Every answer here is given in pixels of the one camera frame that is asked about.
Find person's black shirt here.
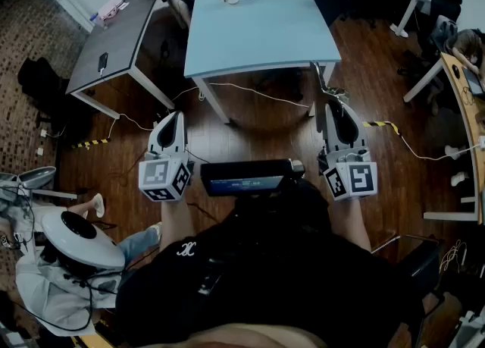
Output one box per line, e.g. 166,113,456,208
114,179,426,348

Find black chest-mounted screen device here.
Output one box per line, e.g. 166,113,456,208
199,158,306,198

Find grey backpack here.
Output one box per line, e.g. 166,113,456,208
429,14,460,50

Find person's right forearm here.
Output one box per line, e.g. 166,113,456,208
329,197,373,252

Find curved wooden desk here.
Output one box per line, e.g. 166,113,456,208
402,52,485,225

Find black bag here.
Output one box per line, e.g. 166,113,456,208
16,57,70,113

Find light blue table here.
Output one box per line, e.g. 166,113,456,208
183,0,343,124

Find white desk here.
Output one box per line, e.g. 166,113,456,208
390,0,435,39

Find person's left forearm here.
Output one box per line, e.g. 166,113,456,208
158,198,196,252

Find white charger cable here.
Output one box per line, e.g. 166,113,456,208
396,133,485,162

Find dark grey table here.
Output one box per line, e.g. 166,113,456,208
65,0,176,121

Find white round headset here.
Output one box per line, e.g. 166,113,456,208
40,209,127,271

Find tangled white cables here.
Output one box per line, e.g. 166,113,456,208
438,239,468,274

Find grey hand-held device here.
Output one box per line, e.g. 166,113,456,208
0,166,58,193

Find yellow black striped tape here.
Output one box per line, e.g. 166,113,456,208
362,120,401,136
71,137,111,150

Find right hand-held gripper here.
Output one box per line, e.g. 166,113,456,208
317,100,379,202

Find white floor cable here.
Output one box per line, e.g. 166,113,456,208
169,82,312,109

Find black chair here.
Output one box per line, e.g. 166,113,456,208
371,234,445,304

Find pink pouch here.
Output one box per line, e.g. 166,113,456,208
97,0,127,22

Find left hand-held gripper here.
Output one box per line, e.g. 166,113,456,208
138,110,192,203

